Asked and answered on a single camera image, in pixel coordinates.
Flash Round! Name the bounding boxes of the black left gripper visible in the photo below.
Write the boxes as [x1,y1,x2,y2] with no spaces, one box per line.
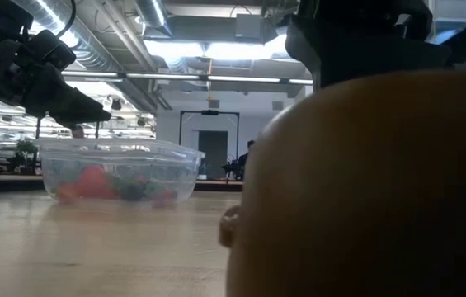
[0,40,111,129]

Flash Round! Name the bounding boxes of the large red strawberry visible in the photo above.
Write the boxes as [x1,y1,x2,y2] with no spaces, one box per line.
[75,164,115,200]

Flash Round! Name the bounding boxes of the brown kiwi fruit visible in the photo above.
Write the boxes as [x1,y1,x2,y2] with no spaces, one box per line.
[219,68,466,297]

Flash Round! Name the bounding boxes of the clear plastic tupperware container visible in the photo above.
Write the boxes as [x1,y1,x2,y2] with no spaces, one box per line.
[36,138,206,206]

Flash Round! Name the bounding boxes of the small green potted tree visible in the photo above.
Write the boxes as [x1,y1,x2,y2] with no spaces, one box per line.
[9,139,40,174]

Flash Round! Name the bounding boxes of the long dark wooden table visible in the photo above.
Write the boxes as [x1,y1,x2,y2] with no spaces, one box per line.
[194,177,242,191]
[0,172,48,193]

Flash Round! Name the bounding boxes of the long ceiling light strip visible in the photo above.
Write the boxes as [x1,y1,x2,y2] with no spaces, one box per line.
[61,70,314,86]

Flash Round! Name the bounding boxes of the grey ceiling box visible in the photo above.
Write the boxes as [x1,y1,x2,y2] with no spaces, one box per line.
[234,13,267,42]

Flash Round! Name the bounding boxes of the silver ceiling air duct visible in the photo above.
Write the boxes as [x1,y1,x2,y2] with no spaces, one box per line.
[12,0,174,112]
[133,0,174,38]

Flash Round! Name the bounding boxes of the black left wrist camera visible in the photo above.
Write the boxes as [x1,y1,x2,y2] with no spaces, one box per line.
[26,29,78,72]

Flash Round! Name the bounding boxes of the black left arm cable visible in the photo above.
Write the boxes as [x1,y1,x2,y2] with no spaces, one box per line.
[55,0,78,36]

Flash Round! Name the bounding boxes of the black robot station frame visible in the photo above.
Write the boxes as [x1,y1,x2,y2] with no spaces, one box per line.
[179,109,241,179]

